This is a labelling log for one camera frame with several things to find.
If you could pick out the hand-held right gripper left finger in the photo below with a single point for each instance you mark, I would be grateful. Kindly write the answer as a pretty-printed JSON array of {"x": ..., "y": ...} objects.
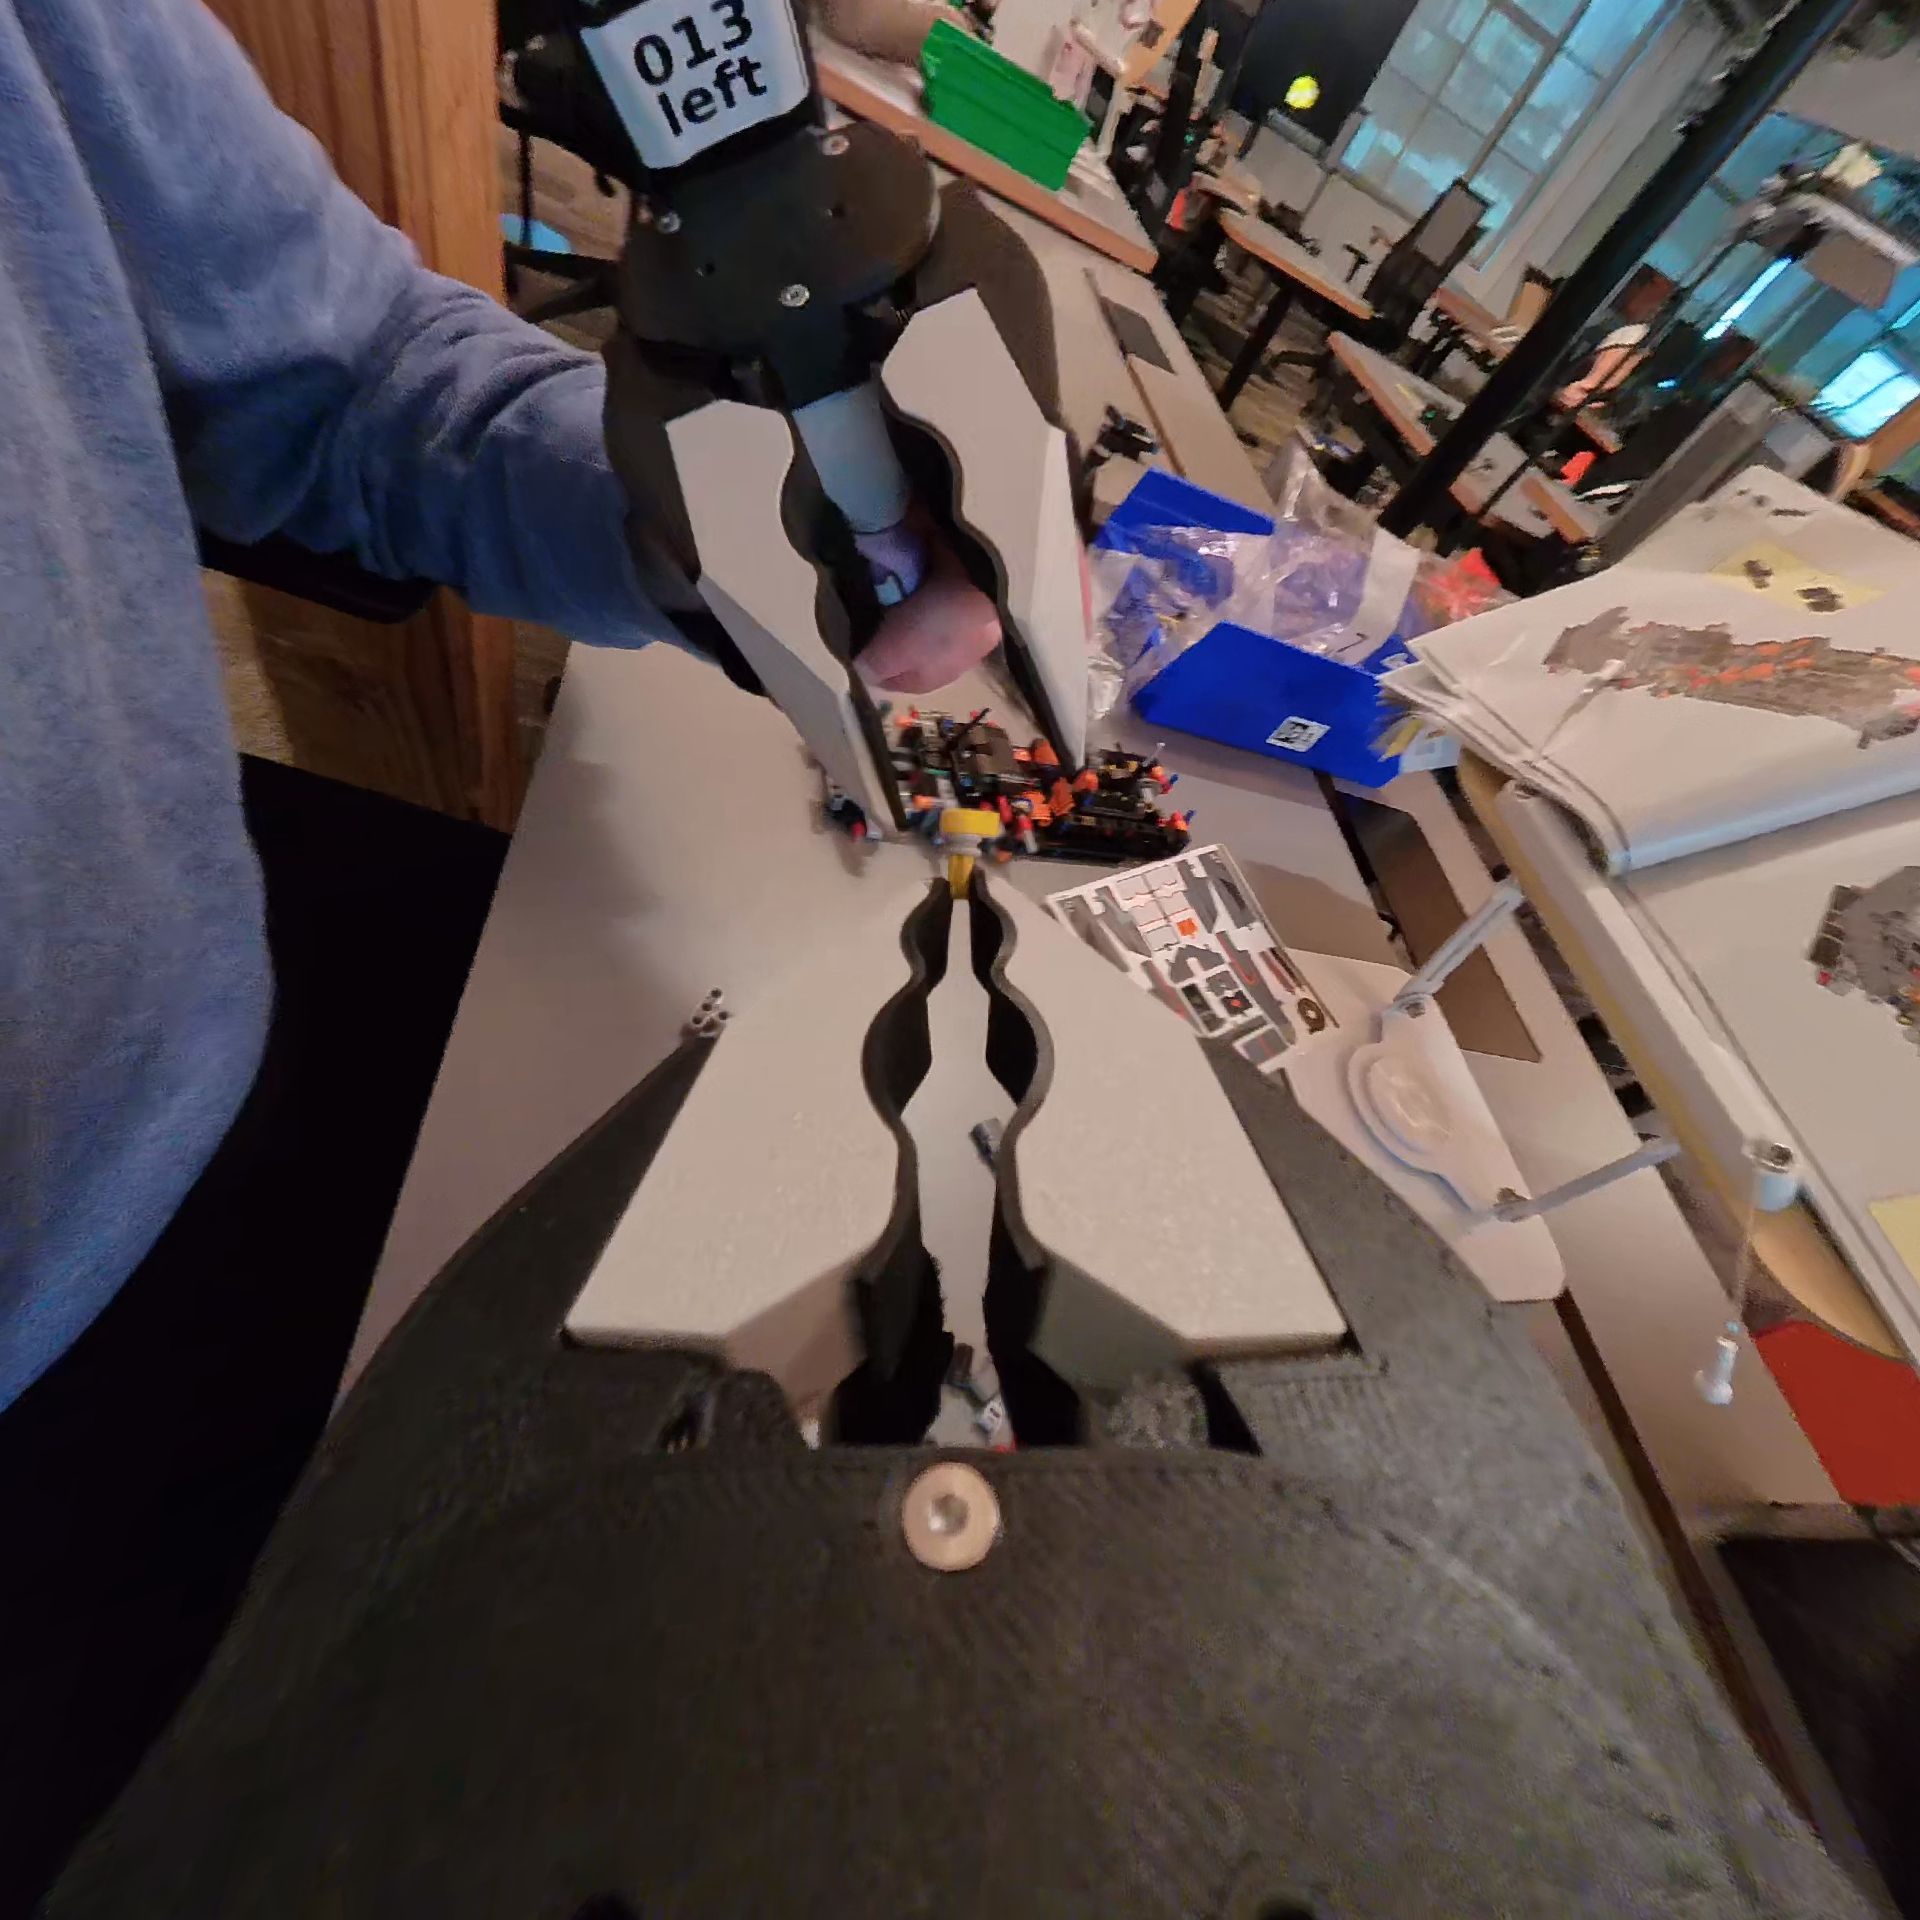
[{"x": 750, "y": 1200}]

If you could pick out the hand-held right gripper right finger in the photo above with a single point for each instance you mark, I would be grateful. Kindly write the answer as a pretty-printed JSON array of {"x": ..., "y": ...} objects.
[{"x": 1186, "y": 1200}]

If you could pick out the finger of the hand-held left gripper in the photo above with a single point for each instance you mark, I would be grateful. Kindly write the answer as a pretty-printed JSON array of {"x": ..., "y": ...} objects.
[
  {"x": 750, "y": 524},
  {"x": 1004, "y": 450}
]

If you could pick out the pile of lego pieces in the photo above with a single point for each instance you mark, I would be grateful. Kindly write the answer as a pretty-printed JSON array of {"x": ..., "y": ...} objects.
[{"x": 985, "y": 1394}]

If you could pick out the partly built lego car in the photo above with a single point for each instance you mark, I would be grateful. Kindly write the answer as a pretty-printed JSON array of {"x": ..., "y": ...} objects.
[{"x": 1097, "y": 809}]

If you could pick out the yellow lego pin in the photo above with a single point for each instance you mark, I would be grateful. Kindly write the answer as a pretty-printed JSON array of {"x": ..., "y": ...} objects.
[{"x": 969, "y": 829}]

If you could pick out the person's left forearm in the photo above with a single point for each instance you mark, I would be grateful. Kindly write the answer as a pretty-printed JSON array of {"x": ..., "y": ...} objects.
[{"x": 451, "y": 450}]

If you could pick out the lego instruction booklet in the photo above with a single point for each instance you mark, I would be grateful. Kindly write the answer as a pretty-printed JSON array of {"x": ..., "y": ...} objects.
[{"x": 1725, "y": 676}]

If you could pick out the person's left hand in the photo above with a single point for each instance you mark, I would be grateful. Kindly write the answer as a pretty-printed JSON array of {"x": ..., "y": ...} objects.
[{"x": 938, "y": 639}]

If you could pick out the sticker sheet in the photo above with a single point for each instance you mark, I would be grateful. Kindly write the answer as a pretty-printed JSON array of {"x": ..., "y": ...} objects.
[{"x": 1201, "y": 961}]

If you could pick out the white booklet stand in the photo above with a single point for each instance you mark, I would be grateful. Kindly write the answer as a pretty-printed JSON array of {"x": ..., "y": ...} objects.
[{"x": 1426, "y": 1125}]

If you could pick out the green plastic bin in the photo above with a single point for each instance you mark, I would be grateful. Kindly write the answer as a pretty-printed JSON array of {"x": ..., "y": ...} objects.
[{"x": 997, "y": 100}]

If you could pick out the crumpled clear plastic bags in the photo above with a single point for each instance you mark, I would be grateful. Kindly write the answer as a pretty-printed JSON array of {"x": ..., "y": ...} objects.
[{"x": 1277, "y": 569}]

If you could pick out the wood top office desk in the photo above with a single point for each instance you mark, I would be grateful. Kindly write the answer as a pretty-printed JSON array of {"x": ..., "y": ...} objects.
[
  {"x": 1441, "y": 436},
  {"x": 1291, "y": 271}
]

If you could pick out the wooden building column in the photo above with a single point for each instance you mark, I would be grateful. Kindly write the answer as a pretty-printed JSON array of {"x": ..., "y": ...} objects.
[{"x": 436, "y": 150}]

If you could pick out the blue plastic bin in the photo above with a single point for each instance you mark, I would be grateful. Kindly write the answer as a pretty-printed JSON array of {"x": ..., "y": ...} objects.
[{"x": 1260, "y": 705}]

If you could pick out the black office chair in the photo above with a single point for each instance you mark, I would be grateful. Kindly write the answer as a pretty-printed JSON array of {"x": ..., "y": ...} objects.
[{"x": 1435, "y": 255}]

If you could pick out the black steel pillar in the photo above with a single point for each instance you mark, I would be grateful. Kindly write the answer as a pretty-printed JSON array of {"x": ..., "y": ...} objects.
[{"x": 1621, "y": 271}]

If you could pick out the light grey lego bracket assembly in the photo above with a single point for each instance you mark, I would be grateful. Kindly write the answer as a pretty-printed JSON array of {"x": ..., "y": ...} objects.
[{"x": 706, "y": 1015}]

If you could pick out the black wall screen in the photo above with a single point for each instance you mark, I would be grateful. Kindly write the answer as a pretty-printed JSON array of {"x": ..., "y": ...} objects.
[{"x": 1321, "y": 53}]

